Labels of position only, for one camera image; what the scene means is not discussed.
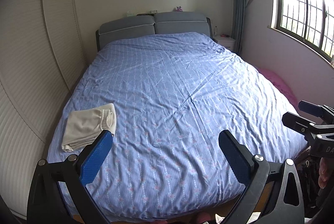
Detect cream white pants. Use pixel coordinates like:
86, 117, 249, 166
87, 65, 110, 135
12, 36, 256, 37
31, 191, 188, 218
61, 103, 117, 152

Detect person right hand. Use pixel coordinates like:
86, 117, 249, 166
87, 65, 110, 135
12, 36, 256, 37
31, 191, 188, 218
318, 158, 333, 201

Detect pink blanket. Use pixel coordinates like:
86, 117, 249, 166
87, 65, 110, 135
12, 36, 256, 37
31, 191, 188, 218
256, 68, 298, 110

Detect blue floral bed sheet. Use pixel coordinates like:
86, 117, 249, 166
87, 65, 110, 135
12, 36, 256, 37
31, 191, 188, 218
46, 31, 309, 221

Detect barred window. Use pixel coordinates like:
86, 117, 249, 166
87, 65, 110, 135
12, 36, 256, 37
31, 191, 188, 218
271, 0, 333, 64

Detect white nightstand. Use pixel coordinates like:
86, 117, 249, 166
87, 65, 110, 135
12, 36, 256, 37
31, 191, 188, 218
213, 35, 235, 52

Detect cream ribbed wardrobe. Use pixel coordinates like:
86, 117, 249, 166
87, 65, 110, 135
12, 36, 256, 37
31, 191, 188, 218
1, 0, 87, 218

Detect grey upholstered headboard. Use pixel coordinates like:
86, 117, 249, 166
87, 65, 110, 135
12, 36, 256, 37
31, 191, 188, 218
95, 11, 212, 51

